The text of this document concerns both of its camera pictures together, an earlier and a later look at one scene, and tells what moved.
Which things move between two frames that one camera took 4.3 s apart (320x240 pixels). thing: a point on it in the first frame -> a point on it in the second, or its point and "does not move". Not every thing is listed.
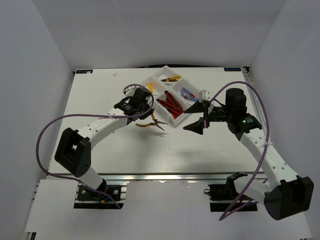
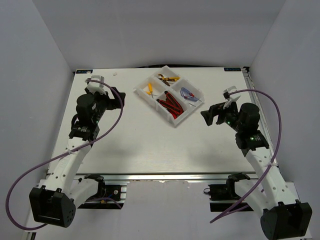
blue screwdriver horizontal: (186, 93) does not move
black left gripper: (148, 111) -> (112, 103)
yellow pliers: (172, 79) does not move
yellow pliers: (155, 122) -> (163, 79)
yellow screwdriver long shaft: (150, 87) does not move
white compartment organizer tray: (172, 94) does not move
